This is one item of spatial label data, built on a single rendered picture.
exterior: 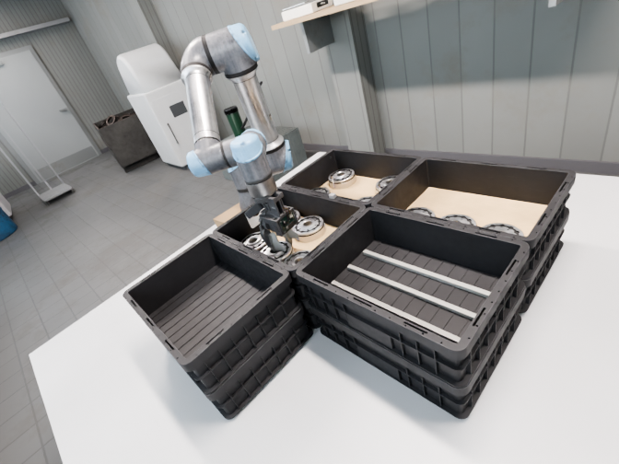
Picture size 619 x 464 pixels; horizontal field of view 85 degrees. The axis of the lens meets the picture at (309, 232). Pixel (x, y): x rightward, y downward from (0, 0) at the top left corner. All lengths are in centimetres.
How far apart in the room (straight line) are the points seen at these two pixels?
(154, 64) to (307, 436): 480
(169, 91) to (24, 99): 406
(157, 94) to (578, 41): 421
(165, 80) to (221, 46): 393
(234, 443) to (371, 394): 32
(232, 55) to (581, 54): 209
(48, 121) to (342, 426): 825
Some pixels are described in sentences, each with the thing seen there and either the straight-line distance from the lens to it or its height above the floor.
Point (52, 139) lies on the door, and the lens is 863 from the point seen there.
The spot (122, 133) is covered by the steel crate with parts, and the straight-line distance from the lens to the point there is 618.
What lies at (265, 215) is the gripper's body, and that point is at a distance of 95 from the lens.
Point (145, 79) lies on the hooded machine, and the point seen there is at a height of 119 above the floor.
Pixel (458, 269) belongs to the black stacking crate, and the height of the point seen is 83.
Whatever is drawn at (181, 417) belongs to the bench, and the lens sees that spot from 100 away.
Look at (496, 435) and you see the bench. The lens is 80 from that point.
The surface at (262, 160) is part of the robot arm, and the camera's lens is 87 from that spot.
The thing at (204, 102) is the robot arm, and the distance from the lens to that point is 110.
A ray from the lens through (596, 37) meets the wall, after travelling 269.
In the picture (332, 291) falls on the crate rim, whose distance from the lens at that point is 72.
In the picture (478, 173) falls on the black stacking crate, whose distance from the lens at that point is 110.
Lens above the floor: 143
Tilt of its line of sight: 33 degrees down
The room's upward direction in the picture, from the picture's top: 19 degrees counter-clockwise
